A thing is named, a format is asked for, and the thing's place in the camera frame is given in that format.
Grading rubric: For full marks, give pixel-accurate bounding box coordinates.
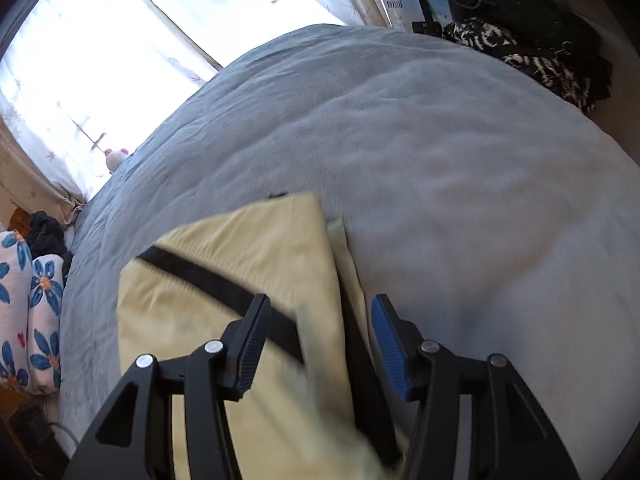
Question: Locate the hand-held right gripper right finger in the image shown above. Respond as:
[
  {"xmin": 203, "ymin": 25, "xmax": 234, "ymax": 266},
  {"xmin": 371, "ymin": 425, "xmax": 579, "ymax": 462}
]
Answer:
[{"xmin": 370, "ymin": 294, "xmax": 581, "ymax": 480}]

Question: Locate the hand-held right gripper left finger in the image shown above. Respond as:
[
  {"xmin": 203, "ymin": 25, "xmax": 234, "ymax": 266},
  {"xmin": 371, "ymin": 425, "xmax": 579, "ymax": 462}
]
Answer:
[{"xmin": 62, "ymin": 294, "xmax": 273, "ymax": 480}]

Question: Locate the yellow and black hooded jacket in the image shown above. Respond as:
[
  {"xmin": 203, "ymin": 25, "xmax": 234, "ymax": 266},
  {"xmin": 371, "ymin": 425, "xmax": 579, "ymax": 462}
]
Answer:
[{"xmin": 117, "ymin": 191, "xmax": 416, "ymax": 480}]

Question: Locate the pile of dark clothes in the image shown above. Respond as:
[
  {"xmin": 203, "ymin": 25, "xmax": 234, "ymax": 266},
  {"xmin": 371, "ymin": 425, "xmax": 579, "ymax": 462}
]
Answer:
[{"xmin": 25, "ymin": 211, "xmax": 76, "ymax": 281}]

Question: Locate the grey-blue plush blanket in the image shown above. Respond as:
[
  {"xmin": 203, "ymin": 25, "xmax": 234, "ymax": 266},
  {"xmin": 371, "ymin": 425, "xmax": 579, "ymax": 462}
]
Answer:
[{"xmin": 59, "ymin": 24, "xmax": 640, "ymax": 480}]

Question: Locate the small pink plush toy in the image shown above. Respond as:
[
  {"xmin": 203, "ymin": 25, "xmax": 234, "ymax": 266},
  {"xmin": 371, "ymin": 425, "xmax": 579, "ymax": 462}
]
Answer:
[{"xmin": 104, "ymin": 147, "xmax": 132, "ymax": 173}]

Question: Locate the beige curtain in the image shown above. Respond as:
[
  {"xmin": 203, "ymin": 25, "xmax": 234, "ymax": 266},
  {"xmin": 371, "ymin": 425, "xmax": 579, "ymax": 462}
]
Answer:
[{"xmin": 0, "ymin": 120, "xmax": 91, "ymax": 221}]

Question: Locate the black and white patterned cloth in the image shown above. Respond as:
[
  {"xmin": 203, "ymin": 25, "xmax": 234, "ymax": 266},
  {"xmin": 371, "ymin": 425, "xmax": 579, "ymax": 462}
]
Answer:
[{"xmin": 442, "ymin": 17, "xmax": 601, "ymax": 113}]

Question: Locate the white and blue carton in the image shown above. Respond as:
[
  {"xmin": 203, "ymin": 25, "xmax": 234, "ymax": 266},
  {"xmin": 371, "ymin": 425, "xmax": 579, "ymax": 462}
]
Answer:
[{"xmin": 381, "ymin": 0, "xmax": 453, "ymax": 36}]

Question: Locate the large black bag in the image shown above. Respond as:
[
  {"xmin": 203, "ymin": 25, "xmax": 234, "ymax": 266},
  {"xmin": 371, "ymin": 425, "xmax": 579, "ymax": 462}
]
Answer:
[{"xmin": 382, "ymin": 0, "xmax": 613, "ymax": 101}]

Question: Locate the window handle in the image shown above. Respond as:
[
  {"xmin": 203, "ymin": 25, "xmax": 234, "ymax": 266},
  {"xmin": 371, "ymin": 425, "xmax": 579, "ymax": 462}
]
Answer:
[{"xmin": 75, "ymin": 130, "xmax": 108, "ymax": 153}]

